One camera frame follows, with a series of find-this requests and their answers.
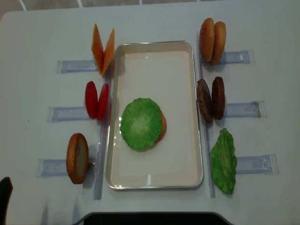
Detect red tomato slice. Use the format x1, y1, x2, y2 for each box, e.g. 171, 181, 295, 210
85, 81, 98, 119
97, 83, 109, 121

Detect black robot base front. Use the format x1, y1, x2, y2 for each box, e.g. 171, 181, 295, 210
80, 212, 230, 225

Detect green lettuce leaf on bun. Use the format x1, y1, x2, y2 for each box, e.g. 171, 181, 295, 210
120, 97, 163, 150

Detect left brown meat patty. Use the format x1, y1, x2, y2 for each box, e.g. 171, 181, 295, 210
197, 79, 213, 123

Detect brown meat patty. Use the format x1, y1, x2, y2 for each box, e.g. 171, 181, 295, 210
211, 76, 225, 120
197, 79, 213, 123

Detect right brown meat patty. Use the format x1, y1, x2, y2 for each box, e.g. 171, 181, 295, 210
211, 76, 225, 120

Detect right orange cheese slice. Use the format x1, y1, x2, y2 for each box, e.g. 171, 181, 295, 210
101, 29, 115, 77

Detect orange cheese slice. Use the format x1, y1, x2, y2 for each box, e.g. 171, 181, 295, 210
101, 29, 115, 77
91, 24, 104, 76

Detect left orange cheese slice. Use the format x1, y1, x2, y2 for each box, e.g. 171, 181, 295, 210
91, 24, 104, 76

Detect standing green lettuce leaf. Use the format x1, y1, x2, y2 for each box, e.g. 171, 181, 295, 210
210, 128, 237, 195

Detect bottom bun slice on tray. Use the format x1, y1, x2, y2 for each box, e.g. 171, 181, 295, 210
154, 110, 166, 144

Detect white rectangular metal tray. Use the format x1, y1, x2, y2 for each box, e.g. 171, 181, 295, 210
106, 41, 203, 189

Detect bun slice standing front left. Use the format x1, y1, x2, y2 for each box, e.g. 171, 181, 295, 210
66, 133, 89, 184

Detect sesame bun top left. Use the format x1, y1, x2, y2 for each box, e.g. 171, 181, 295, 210
199, 18, 214, 62

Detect sesame bun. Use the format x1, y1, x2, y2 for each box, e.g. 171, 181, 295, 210
211, 21, 226, 65
199, 18, 214, 62

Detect sesame bun top right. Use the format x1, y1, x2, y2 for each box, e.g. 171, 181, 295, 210
211, 21, 226, 65

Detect dark object bottom left corner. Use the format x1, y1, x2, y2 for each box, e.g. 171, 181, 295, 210
0, 177, 13, 225

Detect clear holder rail tomato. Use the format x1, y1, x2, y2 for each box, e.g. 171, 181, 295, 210
46, 106, 90, 122

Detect clear holder rail cheese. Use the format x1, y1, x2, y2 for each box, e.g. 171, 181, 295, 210
56, 60, 98, 74

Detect clear holder rail patties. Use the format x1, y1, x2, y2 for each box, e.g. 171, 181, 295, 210
224, 101, 267, 118

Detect clear holder rail buns right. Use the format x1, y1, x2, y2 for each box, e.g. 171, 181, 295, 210
218, 49, 255, 65

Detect clear holder rail bun left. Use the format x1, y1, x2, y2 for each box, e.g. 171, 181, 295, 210
35, 158, 97, 178

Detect clear holder rail lettuce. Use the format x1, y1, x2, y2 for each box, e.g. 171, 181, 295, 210
236, 154, 278, 174

